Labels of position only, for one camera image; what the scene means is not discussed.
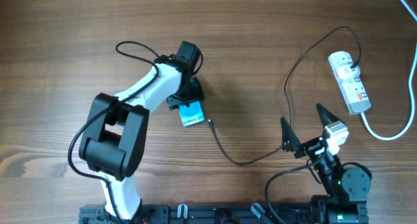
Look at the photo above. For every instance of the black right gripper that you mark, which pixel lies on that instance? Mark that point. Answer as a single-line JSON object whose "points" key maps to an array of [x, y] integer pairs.
{"points": [[291, 141]]}

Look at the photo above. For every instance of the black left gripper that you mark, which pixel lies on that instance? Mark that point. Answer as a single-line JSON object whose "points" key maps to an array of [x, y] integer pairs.
{"points": [[197, 95]]}

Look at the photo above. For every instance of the blue Galaxy S25 smartphone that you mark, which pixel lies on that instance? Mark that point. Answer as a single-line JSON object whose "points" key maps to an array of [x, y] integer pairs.
{"points": [[191, 115]]}

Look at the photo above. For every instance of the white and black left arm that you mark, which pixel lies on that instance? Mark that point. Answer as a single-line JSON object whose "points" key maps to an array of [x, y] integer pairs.
{"points": [[112, 141]]}

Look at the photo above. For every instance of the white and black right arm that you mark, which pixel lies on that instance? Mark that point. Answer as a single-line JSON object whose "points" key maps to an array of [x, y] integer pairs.
{"points": [[346, 184]]}

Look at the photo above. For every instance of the white power strip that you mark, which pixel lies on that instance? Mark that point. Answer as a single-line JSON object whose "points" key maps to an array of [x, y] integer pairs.
{"points": [[353, 91]]}

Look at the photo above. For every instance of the white USB wall charger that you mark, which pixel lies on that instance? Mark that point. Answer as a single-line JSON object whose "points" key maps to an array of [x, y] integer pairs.
{"points": [[345, 72]]}

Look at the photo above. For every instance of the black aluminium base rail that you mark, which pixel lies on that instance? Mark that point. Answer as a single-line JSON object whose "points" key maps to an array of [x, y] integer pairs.
{"points": [[228, 214]]}

